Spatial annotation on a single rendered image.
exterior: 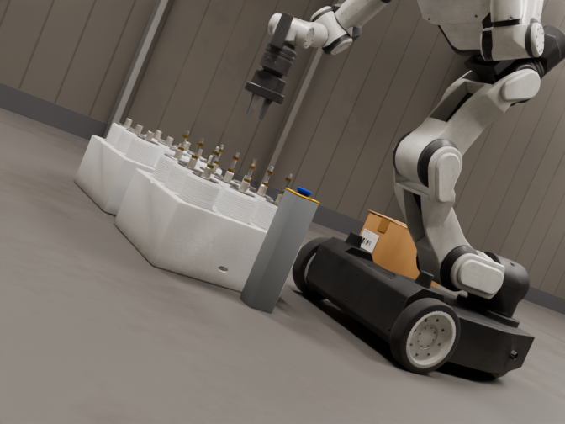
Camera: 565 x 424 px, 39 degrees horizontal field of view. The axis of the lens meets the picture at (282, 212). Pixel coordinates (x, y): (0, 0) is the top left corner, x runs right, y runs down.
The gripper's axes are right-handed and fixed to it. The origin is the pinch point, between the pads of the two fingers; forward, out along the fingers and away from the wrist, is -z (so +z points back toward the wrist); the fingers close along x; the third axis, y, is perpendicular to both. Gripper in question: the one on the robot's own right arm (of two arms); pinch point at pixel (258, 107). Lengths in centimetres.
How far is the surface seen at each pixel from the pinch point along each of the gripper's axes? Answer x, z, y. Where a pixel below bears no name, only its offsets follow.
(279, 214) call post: 25.4, -23.7, -12.7
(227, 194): 8.3, -24.9, -11.6
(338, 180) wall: -93, -18, 296
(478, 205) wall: -26, 4, 404
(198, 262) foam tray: 11.5, -43.5, -18.0
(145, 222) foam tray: -7.5, -40.5, -18.9
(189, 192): 3.2, -27.5, -21.4
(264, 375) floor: 58, -48, -59
